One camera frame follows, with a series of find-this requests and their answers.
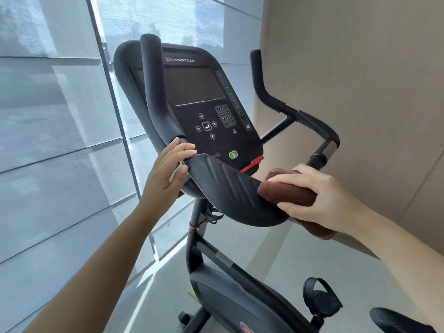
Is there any person's left hand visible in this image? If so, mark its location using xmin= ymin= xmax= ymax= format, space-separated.
xmin=142 ymin=137 xmax=197 ymax=206

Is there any brown cleaning cloth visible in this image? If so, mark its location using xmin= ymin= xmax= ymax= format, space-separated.
xmin=257 ymin=168 xmax=338 ymax=240

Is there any black bike seat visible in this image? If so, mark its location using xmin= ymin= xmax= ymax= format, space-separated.
xmin=369 ymin=307 xmax=429 ymax=333

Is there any person's left forearm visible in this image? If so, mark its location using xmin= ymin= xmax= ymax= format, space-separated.
xmin=21 ymin=195 xmax=164 ymax=333

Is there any person's right forearm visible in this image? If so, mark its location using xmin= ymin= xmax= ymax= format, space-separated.
xmin=342 ymin=204 xmax=444 ymax=296

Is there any grey window frame post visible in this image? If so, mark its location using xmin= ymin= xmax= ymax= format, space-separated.
xmin=85 ymin=0 xmax=162 ymax=262

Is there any person's right hand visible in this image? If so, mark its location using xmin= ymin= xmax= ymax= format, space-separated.
xmin=276 ymin=164 xmax=364 ymax=235

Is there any black bike pedal with strap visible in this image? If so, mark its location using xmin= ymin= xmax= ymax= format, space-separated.
xmin=302 ymin=277 xmax=344 ymax=327

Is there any black exercise bike frame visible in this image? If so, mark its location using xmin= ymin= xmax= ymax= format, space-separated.
xmin=178 ymin=196 xmax=325 ymax=333

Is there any black exercise bike console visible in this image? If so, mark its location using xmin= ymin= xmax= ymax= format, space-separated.
xmin=113 ymin=41 xmax=265 ymax=174

